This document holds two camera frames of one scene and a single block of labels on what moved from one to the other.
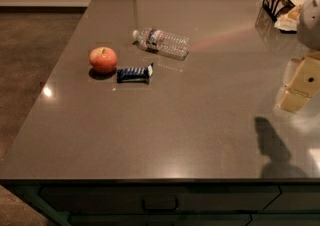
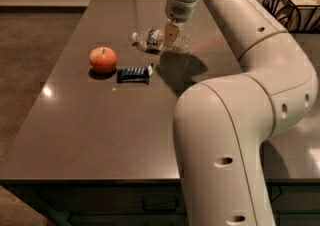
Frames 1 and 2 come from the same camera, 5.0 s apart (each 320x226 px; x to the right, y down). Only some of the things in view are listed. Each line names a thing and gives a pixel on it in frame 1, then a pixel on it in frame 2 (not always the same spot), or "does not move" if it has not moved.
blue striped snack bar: [135, 74] does not move
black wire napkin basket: [282, 2] does not move
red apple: [103, 59] does not move
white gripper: [310, 23] -> [180, 9]
